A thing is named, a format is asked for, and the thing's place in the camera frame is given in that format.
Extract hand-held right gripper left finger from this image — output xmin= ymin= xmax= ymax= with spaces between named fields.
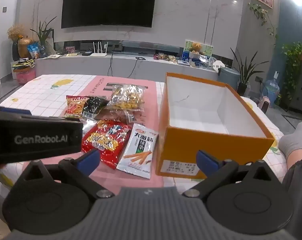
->
xmin=15 ymin=149 xmax=115 ymax=200

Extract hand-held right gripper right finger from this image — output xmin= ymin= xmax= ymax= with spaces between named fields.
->
xmin=182 ymin=150 xmax=283 ymax=200

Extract large red snack packet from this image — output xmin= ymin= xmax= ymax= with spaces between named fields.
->
xmin=81 ymin=119 xmax=133 ymax=170

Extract orange cardboard box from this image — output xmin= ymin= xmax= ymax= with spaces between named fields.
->
xmin=155 ymin=72 xmax=275 ymax=179

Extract small red-orange snack packet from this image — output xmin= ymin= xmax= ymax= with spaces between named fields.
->
xmin=65 ymin=95 xmax=90 ymax=119

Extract white snack packet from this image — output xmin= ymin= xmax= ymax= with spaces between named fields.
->
xmin=116 ymin=123 xmax=158 ymax=180

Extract black snack packet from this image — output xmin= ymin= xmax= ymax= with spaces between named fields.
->
xmin=82 ymin=96 xmax=110 ymax=119

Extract clear bag of yellow snacks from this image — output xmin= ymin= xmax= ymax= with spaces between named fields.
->
xmin=108 ymin=84 xmax=145 ymax=112

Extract pile of snacks on console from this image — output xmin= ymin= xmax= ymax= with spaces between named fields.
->
xmin=153 ymin=53 xmax=178 ymax=62

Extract white checkered lemon blanket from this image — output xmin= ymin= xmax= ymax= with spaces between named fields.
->
xmin=0 ymin=74 xmax=302 ymax=205

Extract brown snack packet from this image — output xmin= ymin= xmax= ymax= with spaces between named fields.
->
xmin=95 ymin=109 xmax=145 ymax=124

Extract pink box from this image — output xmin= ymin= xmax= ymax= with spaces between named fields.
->
xmin=16 ymin=70 xmax=36 ymax=84

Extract yellow-black packet stack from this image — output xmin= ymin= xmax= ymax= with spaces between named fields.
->
xmin=12 ymin=58 xmax=36 ymax=72

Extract pink heater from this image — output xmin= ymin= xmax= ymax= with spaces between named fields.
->
xmin=257 ymin=97 xmax=270 ymax=113

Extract grey trash bin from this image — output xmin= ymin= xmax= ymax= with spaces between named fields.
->
xmin=219 ymin=67 xmax=241 ymax=91

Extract blue snack bags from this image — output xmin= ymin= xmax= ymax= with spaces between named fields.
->
xmin=27 ymin=42 xmax=46 ymax=58

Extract pink printed mat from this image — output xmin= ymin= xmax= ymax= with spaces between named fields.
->
xmin=22 ymin=75 xmax=181 ymax=195

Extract golden vase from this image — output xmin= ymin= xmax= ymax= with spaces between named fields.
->
xmin=17 ymin=37 xmax=35 ymax=60

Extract person's right leg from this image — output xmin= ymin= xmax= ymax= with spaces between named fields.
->
xmin=278 ymin=122 xmax=302 ymax=172

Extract person's dark shorts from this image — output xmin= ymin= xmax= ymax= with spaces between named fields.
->
xmin=282 ymin=159 xmax=302 ymax=198

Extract tall-leaf potted plant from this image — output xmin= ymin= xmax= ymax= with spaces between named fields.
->
xmin=229 ymin=46 xmax=260 ymax=96

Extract blue water jug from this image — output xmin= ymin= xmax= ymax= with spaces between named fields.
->
xmin=263 ymin=72 xmax=280 ymax=108

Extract green potted plant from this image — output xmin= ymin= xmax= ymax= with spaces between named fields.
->
xmin=30 ymin=16 xmax=57 ymax=55

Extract blue-white containers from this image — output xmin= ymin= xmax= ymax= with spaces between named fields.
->
xmin=182 ymin=51 xmax=202 ymax=67

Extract white router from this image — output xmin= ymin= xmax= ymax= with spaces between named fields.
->
xmin=90 ymin=42 xmax=109 ymax=57

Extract white television console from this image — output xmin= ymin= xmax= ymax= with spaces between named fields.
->
xmin=34 ymin=51 xmax=220 ymax=82

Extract dried yellow flowers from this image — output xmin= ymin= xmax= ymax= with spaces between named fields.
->
xmin=7 ymin=25 xmax=27 ymax=42

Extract green photo board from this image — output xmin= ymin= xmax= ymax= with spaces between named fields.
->
xmin=184 ymin=40 xmax=213 ymax=56

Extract brown teddy bear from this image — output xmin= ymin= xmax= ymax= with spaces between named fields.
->
xmin=189 ymin=42 xmax=204 ymax=55

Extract bushy green plant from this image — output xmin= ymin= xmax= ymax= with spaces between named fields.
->
xmin=282 ymin=42 xmax=302 ymax=105

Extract hanging vine plant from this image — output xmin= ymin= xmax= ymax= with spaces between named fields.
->
xmin=248 ymin=2 xmax=277 ymax=45

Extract black cable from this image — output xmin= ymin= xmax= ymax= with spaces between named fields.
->
xmin=108 ymin=52 xmax=146 ymax=78

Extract black wall television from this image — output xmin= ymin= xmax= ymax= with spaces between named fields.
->
xmin=61 ymin=0 xmax=157 ymax=29

